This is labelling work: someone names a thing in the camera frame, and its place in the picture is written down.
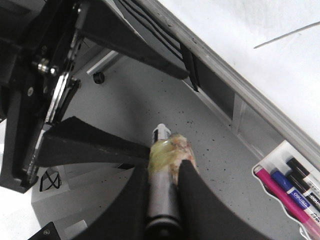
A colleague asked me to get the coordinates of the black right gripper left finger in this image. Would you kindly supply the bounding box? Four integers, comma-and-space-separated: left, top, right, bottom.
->
74, 165, 149, 240

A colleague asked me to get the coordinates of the white whiteboard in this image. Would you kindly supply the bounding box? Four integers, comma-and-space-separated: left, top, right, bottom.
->
162, 0, 320, 142

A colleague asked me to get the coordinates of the white plastic marker tray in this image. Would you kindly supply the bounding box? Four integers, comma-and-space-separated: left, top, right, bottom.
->
251, 140, 320, 240

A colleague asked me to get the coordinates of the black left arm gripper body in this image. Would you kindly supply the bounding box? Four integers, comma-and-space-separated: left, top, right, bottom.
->
0, 0, 83, 193

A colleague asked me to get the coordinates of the pink marker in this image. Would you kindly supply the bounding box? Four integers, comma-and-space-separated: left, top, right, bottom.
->
253, 165, 320, 240

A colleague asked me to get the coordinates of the blue capped marker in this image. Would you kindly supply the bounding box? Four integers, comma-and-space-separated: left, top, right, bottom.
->
271, 170, 320, 226

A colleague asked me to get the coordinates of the black capped marker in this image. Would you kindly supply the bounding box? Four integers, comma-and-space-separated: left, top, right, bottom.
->
286, 157, 320, 197
287, 171, 320, 211

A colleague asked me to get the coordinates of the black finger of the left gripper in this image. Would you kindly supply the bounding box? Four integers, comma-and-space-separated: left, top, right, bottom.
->
75, 0, 189, 80
35, 116, 150, 168

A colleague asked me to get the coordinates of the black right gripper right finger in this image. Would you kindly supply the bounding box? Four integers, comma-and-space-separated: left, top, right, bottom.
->
178, 160, 268, 240

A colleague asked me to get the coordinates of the middle black capped marker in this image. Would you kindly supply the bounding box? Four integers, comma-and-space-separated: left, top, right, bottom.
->
287, 171, 320, 211

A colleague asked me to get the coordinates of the upper black capped marker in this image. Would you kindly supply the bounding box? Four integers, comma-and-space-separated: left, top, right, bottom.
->
286, 157, 320, 197

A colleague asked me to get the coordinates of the taped black whiteboard marker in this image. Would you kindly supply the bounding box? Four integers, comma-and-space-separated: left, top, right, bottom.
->
145, 123, 196, 240

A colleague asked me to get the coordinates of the grey whiteboard frame ledge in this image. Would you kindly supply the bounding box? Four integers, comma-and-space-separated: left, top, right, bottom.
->
114, 0, 320, 166

